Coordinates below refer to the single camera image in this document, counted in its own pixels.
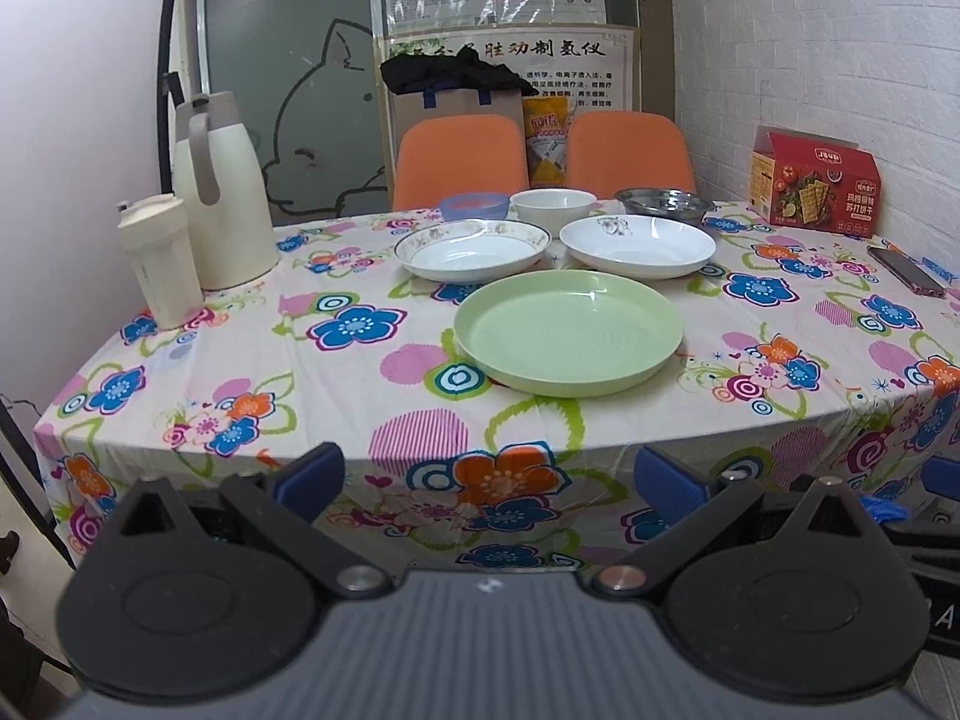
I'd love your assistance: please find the green plastic plate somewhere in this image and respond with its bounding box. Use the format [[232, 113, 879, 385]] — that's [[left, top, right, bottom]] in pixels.
[[452, 270, 683, 398]]

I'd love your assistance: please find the white plate with flower print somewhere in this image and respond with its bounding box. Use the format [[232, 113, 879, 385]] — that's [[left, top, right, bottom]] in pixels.
[[560, 215, 716, 281]]

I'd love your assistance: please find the white plate with floral rim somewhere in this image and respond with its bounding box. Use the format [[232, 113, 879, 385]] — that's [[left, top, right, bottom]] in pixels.
[[394, 220, 551, 284]]

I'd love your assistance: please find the stainless steel bowl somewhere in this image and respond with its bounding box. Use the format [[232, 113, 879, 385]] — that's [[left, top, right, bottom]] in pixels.
[[615, 187, 716, 226]]

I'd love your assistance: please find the white ceramic bowl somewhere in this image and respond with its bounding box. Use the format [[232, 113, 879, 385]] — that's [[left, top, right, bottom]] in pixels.
[[511, 187, 597, 239]]

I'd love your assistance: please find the blue plastic bowl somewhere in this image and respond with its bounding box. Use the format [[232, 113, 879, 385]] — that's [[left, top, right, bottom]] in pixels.
[[438, 192, 509, 223]]

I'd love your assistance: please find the floral tablecloth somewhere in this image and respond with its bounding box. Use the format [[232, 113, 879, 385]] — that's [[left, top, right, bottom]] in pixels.
[[34, 203, 958, 569]]

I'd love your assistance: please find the cream tumbler cup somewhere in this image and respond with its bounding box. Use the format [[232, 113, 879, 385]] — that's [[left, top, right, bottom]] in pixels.
[[117, 193, 203, 330]]

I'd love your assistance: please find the dark smartphone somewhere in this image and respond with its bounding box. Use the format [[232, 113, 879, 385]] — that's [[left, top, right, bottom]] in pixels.
[[867, 247, 946, 298]]

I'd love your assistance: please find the cream thermos jug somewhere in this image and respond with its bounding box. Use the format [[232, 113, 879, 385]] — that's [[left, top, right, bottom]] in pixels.
[[172, 91, 280, 291]]

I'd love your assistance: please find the red cracker box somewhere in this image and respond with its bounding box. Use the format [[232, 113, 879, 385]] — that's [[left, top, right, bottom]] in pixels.
[[748, 127, 882, 238]]

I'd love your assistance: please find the right orange chair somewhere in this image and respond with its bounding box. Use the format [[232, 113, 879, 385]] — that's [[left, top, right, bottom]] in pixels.
[[565, 110, 697, 200]]

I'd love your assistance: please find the orange chair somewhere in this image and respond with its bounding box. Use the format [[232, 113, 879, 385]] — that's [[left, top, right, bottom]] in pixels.
[[391, 114, 529, 211], [565, 110, 697, 200]]

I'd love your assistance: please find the left orange chair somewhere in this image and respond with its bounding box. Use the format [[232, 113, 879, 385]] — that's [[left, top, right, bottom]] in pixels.
[[391, 114, 529, 211]]

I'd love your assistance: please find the yellow snack bag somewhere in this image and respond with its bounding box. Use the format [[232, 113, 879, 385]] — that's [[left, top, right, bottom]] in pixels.
[[523, 96, 569, 188]]

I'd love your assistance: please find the cardboard box with blue tape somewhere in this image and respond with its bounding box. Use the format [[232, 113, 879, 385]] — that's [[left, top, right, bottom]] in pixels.
[[387, 88, 524, 164]]

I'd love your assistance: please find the white poster with chinese text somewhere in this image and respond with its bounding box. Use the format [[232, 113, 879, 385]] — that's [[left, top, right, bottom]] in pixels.
[[374, 24, 640, 189]]

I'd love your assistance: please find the black cloth on box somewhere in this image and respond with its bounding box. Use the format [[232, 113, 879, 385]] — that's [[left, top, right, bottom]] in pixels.
[[379, 47, 539, 96]]

